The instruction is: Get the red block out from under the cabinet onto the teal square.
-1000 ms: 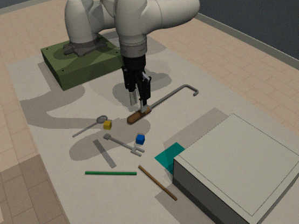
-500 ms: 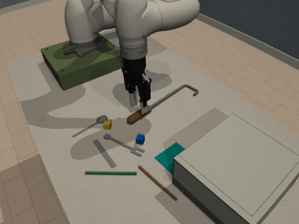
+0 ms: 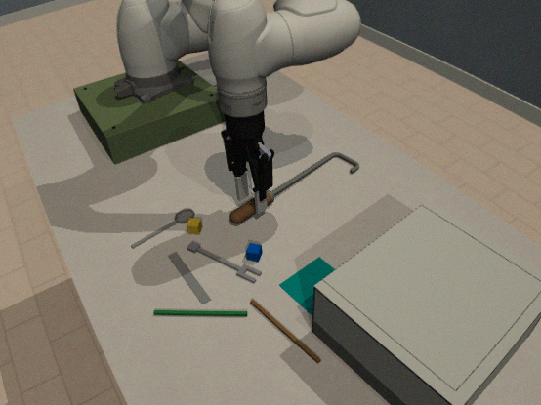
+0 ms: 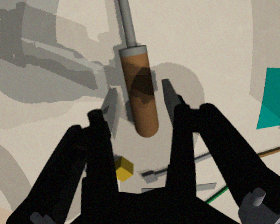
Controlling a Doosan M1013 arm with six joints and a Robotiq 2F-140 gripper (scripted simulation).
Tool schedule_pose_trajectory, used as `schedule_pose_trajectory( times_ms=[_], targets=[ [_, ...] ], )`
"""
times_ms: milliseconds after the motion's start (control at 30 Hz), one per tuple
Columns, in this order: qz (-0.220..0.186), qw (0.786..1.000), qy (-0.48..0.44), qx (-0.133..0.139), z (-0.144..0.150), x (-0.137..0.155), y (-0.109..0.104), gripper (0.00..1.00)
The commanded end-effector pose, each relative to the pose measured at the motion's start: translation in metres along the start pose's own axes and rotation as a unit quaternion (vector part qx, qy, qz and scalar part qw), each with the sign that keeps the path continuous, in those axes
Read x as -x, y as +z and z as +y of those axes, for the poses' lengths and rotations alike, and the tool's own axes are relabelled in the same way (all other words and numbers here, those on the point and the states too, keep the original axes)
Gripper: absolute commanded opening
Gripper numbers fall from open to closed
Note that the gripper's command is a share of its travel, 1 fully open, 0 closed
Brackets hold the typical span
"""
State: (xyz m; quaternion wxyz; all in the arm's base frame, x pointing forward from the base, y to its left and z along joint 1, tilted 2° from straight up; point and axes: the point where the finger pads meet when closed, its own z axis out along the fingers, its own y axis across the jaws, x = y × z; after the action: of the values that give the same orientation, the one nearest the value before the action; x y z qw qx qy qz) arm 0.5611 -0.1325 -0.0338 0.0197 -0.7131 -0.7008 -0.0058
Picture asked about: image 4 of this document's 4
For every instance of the green flat bar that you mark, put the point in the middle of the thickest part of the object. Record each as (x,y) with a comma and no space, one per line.
(217,194)

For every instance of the grey flat bar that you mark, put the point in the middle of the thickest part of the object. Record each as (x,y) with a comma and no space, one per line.
(198,187)

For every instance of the yellow cube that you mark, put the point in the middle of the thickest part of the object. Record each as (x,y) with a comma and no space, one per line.
(124,169)

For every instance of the teal square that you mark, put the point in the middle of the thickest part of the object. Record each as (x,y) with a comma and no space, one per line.
(270,109)

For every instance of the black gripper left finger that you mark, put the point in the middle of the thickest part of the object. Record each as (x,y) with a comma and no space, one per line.
(52,194)

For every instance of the grey wrench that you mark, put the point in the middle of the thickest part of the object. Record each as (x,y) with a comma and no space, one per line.
(151,176)

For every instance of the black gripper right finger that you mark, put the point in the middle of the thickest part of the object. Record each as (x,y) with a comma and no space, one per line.
(245,174)

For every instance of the brown wooden stick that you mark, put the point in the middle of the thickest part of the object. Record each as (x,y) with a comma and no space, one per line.
(269,152)

